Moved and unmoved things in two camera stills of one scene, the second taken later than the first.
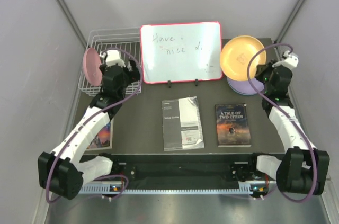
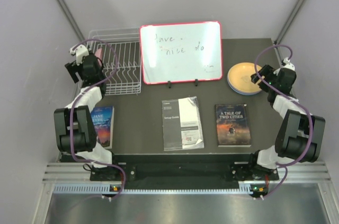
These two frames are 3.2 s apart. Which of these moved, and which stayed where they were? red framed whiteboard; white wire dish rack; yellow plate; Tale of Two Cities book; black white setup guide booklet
Moved: yellow plate
Stayed: black white setup guide booklet; white wire dish rack; red framed whiteboard; Tale of Two Cities book
